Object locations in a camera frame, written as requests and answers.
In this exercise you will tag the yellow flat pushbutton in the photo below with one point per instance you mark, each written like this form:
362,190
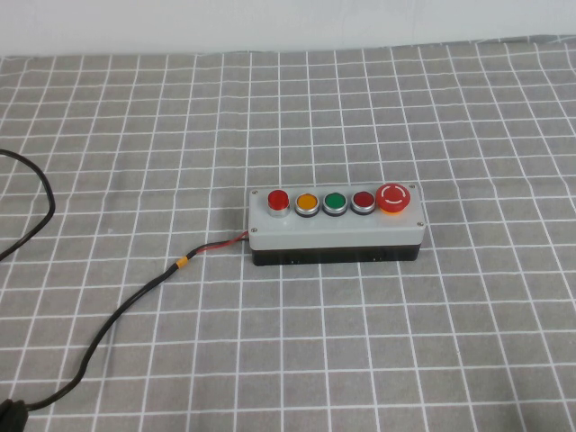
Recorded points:
307,202

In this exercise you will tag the red dome pushbutton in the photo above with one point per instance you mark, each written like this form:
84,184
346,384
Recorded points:
278,200

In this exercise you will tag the red mushroom emergency stop button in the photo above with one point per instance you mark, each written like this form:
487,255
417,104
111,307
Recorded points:
393,196

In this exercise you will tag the grey button control box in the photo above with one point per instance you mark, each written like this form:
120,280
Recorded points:
337,230

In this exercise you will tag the dark red flat pushbutton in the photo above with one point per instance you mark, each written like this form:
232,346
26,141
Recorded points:
363,200

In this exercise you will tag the green flat pushbutton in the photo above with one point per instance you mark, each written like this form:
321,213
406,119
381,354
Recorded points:
335,201

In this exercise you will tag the black power adapter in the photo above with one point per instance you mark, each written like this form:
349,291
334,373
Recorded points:
11,416

